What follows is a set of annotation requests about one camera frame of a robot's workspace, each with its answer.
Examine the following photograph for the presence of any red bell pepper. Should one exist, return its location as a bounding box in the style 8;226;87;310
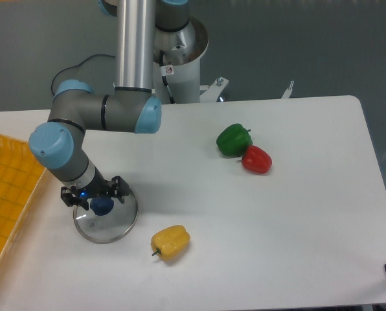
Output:
241;145;273;174

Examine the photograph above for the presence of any black floor cable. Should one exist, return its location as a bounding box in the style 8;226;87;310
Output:
51;54;118;95

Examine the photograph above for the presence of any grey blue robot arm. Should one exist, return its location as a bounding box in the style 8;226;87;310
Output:
28;1;190;209

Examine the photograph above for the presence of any glass lid blue knob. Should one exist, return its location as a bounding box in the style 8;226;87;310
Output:
73;192;139;244

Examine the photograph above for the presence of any yellow bell pepper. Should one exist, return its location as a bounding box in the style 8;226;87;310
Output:
150;225;190;261

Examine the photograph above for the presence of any yellow plastic basket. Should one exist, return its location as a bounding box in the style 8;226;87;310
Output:
0;133;47;269

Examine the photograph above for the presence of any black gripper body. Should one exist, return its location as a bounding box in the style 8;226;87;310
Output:
68;167;109;198

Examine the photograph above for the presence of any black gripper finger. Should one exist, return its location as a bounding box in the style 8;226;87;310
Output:
107;176;129;204
60;185;89;211

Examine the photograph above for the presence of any green bell pepper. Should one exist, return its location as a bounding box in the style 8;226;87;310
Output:
216;123;253;157

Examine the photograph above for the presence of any white table bracket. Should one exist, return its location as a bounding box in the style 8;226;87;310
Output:
281;80;294;99

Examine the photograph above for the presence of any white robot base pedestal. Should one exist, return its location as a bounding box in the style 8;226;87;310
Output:
153;17;229;104

